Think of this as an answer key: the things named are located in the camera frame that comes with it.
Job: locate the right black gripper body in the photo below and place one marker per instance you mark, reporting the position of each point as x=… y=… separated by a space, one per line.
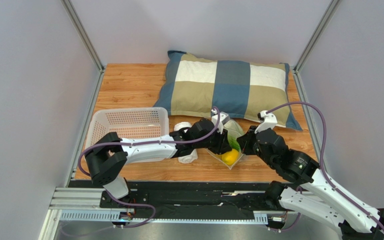
x=246 y=143

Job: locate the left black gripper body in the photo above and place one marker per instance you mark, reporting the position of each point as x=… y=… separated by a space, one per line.
x=214 y=142

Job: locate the clear zip top bag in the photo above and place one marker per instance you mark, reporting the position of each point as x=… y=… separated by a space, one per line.
x=219 y=158

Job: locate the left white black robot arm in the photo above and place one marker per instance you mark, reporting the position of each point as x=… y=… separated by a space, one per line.
x=110 y=154

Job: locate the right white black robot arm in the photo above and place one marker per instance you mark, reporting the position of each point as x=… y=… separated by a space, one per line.
x=348 y=216

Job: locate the yellow fake lemon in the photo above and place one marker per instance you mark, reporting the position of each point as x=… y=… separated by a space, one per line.
x=231 y=157

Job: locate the green white fake cabbage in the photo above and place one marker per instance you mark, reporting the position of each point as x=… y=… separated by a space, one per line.
x=234 y=131

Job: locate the rolled white towel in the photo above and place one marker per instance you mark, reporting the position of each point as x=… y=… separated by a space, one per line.
x=187 y=159

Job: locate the checkered blue beige pillow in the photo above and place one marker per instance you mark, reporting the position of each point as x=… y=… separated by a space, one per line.
x=193 y=85

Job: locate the white perforated plastic basket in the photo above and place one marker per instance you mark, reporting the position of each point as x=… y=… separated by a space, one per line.
x=143 y=124

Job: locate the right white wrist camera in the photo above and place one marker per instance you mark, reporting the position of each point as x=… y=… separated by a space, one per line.
x=267 y=121

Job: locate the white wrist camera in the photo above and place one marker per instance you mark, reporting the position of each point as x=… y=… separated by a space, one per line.
x=219 y=119
x=267 y=121

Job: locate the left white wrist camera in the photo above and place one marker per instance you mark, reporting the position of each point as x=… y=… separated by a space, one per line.
x=219 y=119

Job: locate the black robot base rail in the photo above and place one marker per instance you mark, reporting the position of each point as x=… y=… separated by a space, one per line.
x=172 y=202

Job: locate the right aluminium frame post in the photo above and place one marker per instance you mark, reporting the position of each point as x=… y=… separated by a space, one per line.
x=319 y=142

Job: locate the aluminium frame post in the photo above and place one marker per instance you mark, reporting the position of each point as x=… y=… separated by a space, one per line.
x=319 y=142
x=75 y=18

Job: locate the left aluminium frame post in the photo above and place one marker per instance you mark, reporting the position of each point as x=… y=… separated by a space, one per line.
x=75 y=18

